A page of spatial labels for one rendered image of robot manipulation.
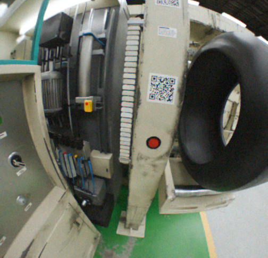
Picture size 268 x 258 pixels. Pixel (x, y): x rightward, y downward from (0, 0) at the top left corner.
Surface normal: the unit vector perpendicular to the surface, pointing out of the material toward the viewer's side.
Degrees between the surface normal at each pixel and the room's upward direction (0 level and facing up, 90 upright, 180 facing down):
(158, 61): 90
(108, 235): 0
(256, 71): 85
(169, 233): 0
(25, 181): 90
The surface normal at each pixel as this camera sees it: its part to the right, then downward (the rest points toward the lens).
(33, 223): 0.08, -0.93
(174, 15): -0.14, 0.35
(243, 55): -0.98, -0.18
